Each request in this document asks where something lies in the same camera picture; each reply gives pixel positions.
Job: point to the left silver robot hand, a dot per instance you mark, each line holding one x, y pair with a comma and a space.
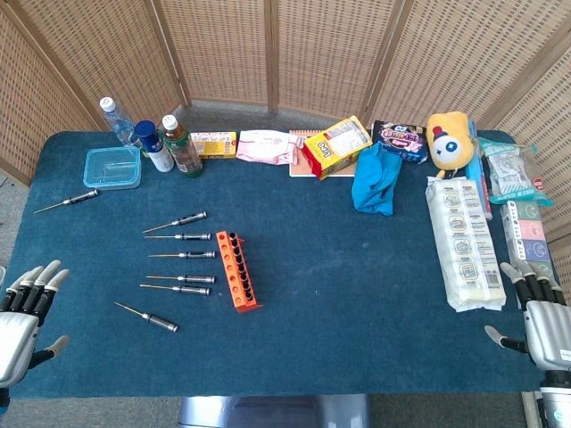
18, 325

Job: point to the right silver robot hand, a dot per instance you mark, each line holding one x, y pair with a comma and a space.
546, 334

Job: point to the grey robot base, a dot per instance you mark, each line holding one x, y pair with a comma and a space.
272, 412

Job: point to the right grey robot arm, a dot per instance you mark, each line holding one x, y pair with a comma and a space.
555, 401

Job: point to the orange screwdriver rack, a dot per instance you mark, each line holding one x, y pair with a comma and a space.
228, 278

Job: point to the pastel multicolour tissue pack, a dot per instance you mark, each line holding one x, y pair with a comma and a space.
528, 232

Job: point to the long white plastic package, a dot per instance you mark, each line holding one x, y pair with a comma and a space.
466, 245

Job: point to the green and white snack bag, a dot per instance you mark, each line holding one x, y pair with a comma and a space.
513, 178

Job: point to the blue plastic food container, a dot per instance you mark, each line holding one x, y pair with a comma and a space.
111, 169

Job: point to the yellow plush toy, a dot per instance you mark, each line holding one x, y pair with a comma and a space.
448, 142

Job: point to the blue felt table cover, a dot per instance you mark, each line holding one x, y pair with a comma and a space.
334, 290

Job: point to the white bottle with blue cap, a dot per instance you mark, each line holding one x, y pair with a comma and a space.
156, 151

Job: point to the clear water bottle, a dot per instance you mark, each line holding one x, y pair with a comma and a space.
117, 122

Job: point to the blue cloth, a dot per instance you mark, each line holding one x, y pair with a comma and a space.
374, 183

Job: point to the green tea bottle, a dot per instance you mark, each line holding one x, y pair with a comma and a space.
183, 151

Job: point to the dark purple snack packet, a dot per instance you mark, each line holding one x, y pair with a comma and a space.
401, 140

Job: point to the yellow cardboard box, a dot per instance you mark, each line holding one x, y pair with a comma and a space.
214, 145

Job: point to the yellow Lupo snack pack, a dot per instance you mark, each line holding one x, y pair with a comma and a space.
334, 147

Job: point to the pink and white packet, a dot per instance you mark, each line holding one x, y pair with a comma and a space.
265, 147

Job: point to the wicker folding screen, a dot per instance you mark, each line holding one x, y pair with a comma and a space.
223, 44

